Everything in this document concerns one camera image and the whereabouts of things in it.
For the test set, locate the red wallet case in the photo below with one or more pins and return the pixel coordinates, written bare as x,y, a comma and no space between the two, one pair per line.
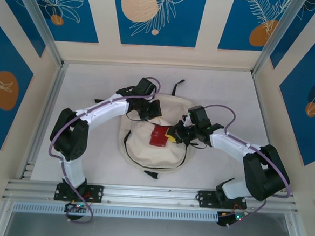
159,137

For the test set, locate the cream canvas backpack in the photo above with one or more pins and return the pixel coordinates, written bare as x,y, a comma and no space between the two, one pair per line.
155,155

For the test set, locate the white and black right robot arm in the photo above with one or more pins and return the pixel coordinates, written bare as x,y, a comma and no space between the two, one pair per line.
267,174

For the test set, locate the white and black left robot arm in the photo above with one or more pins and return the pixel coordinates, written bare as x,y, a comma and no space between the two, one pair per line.
72,136

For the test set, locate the grey metal panel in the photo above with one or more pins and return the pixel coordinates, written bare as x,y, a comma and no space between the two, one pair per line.
149,233

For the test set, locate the aluminium front rail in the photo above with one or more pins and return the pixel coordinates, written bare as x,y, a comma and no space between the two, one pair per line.
146,194

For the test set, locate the aluminium rail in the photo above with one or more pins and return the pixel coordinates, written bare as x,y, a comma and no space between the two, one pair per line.
50,97
146,194
261,103

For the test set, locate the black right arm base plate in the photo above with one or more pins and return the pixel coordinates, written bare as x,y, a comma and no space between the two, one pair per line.
206,199

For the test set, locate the aluminium right side rail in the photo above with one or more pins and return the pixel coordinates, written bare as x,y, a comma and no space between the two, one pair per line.
261,103

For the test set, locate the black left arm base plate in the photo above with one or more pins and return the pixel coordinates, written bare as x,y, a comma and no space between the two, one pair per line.
98,193

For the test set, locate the aluminium left side rail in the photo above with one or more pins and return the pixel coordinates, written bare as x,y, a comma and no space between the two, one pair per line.
50,97

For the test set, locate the aluminium right corner post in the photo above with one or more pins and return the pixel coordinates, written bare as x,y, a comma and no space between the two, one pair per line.
277,32

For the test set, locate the aluminium corner post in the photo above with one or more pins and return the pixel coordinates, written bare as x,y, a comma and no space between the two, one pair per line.
40,20
277,32

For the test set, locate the aluminium left corner post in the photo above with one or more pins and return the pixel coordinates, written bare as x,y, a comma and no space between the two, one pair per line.
40,20

